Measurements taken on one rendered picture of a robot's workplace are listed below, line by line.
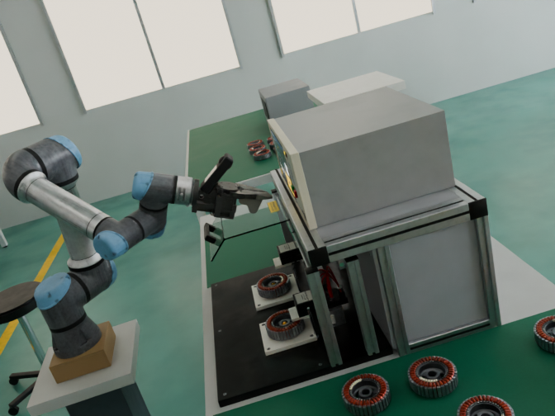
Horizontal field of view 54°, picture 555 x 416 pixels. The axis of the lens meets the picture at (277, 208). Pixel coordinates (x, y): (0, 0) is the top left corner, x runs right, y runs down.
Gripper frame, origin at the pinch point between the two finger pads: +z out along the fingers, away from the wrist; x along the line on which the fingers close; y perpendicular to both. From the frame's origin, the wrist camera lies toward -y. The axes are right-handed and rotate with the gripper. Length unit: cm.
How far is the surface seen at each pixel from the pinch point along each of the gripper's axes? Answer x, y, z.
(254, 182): -154, 42, 19
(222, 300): -27, 48, -4
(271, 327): 5.2, 37.7, 6.9
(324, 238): 21.3, 2.8, 11.5
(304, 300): 5.2, 28.1, 14.7
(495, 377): 42, 24, 52
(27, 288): -139, 113, -95
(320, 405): 34, 41, 16
